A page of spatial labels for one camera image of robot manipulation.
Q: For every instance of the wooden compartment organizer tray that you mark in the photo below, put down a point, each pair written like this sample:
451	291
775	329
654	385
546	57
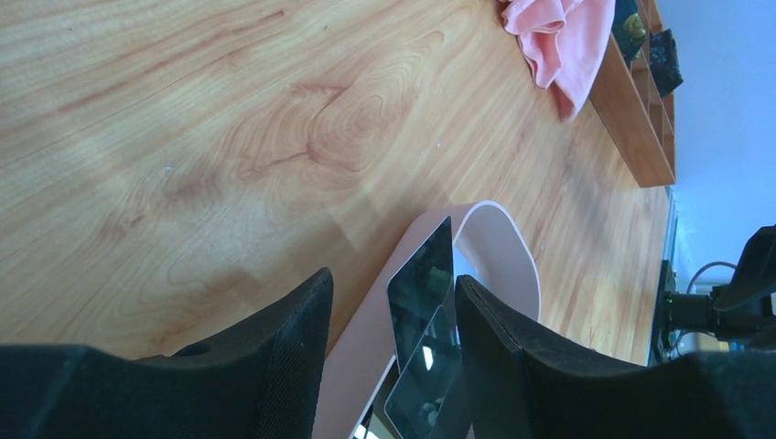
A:
639	120

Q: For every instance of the white striped card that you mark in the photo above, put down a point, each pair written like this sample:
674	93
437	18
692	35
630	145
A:
427	400

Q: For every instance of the beige oval tray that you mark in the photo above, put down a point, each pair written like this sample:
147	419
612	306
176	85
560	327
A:
486	239

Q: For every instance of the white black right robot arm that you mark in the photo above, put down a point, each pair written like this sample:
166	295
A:
740	311

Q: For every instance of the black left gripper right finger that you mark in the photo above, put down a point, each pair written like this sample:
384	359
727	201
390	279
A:
526	381

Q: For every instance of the black credit card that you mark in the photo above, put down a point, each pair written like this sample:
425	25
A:
418	288

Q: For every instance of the pink cloth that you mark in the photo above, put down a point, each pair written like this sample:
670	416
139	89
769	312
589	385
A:
564	43

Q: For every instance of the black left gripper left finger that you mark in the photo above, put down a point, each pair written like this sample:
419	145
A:
259	378

